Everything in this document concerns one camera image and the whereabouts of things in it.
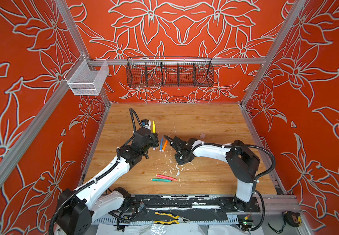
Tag blue highlighter pen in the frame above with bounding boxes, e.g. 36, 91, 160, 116
159, 136, 164, 152

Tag grey cable duct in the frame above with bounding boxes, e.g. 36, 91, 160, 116
85, 213, 239, 226

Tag black wire basket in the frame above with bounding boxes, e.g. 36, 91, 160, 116
126, 56, 215, 88

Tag yellow highlighter pen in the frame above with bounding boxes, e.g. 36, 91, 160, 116
152, 121, 156, 133

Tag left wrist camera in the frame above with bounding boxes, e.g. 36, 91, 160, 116
141, 119, 151, 130

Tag orange highlighter pen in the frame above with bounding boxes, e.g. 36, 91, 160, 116
162, 140, 168, 152

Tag green highlighter pen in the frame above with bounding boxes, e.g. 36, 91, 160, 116
151, 178, 172, 182

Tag pink highlighter pen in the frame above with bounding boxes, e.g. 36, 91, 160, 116
156, 174, 177, 181

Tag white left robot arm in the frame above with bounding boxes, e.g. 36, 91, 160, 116
48, 108, 159, 235

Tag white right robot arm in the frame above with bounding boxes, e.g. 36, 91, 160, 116
164, 135, 276, 233

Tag yellow handled pliers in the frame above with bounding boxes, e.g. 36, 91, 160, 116
154, 211, 190, 225

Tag right tape measure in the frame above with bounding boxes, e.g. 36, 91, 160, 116
282, 211, 302, 227

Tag white mesh basket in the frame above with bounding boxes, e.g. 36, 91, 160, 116
64, 54, 110, 96

